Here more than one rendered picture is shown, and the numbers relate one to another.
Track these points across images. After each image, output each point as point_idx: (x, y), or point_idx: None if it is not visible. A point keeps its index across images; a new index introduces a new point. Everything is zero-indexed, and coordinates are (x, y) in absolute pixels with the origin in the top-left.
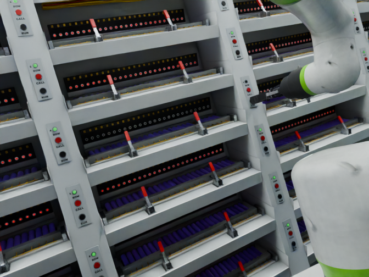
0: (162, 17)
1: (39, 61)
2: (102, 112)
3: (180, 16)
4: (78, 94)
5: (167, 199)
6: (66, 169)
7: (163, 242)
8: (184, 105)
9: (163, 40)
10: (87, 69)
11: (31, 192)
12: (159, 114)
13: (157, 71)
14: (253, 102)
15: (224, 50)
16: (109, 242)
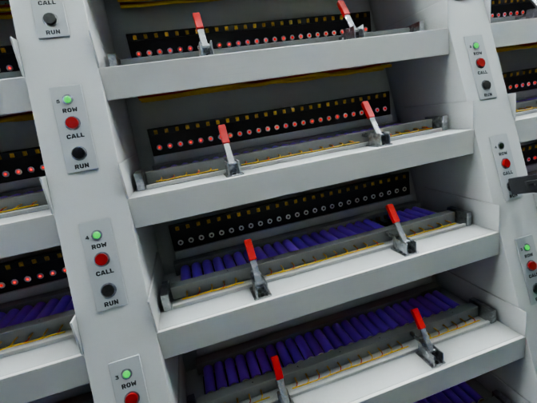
0: (332, 25)
1: (77, 92)
2: (200, 202)
3: (363, 25)
4: (173, 159)
5: (323, 381)
6: (114, 321)
7: None
8: (362, 185)
9: (336, 57)
10: (193, 116)
11: (33, 372)
12: (315, 201)
13: (316, 123)
14: (519, 190)
15: (457, 81)
16: None
